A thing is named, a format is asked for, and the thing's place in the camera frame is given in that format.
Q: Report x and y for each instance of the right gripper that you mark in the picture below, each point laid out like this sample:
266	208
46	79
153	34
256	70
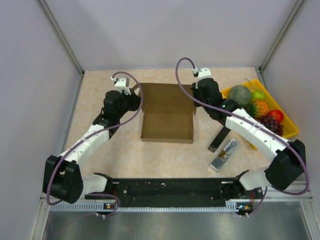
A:
194	90

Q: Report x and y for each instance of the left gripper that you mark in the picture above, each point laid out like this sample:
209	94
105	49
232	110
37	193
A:
135	100

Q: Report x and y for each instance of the brown cardboard box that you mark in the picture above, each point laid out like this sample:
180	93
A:
168	114

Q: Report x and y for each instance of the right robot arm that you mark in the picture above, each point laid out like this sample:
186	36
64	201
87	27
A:
287	159

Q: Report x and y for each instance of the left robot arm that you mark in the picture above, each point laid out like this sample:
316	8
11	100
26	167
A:
62	174

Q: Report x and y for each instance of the grey-green melon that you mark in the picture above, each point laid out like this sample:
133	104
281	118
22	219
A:
240	94

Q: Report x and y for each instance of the black rectangular bar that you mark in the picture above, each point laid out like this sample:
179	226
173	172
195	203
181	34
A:
219	138

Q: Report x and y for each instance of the green apple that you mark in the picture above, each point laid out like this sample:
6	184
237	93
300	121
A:
257	95

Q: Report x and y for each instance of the orange pineapple toy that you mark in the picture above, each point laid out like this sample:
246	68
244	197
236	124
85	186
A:
257	108

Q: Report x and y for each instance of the red apple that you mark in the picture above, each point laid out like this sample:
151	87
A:
277	115

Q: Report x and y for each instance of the purple grapes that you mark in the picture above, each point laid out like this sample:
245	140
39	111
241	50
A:
272	124

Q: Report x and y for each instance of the yellow plastic tray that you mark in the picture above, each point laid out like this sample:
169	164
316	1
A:
290	128

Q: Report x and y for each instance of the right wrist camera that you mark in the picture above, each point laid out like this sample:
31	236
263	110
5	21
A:
200	74

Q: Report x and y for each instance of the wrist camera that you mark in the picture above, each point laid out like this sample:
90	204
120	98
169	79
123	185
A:
200	74
121	84

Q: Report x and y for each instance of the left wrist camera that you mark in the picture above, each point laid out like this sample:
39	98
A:
121	84

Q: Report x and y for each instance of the aluminium rail frame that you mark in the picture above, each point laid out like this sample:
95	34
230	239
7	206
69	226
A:
106	203

